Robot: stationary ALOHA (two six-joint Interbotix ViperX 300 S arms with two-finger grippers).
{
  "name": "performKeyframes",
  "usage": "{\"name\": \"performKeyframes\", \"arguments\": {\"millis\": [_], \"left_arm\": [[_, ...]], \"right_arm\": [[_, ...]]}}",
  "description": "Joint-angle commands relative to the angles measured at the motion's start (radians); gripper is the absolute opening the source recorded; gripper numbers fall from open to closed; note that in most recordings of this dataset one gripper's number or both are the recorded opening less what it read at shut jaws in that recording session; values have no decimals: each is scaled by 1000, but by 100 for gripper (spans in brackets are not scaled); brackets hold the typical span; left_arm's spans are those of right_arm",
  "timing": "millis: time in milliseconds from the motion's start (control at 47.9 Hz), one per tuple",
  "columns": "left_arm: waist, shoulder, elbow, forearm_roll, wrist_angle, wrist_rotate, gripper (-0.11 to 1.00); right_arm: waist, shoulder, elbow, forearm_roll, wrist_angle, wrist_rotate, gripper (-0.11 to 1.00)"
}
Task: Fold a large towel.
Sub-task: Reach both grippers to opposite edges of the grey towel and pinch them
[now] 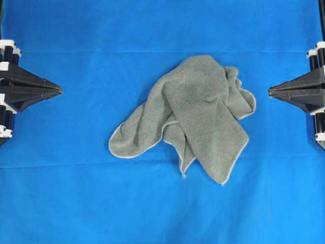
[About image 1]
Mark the grey microfibre towel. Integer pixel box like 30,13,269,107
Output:
109,55,256,185

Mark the blue table cloth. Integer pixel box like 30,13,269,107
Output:
1,1,324,243

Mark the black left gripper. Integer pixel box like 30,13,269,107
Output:
1,39,62,139

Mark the black frame post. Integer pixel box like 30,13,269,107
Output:
318,0,325,41

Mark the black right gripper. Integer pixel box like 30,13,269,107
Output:
268,41,324,142

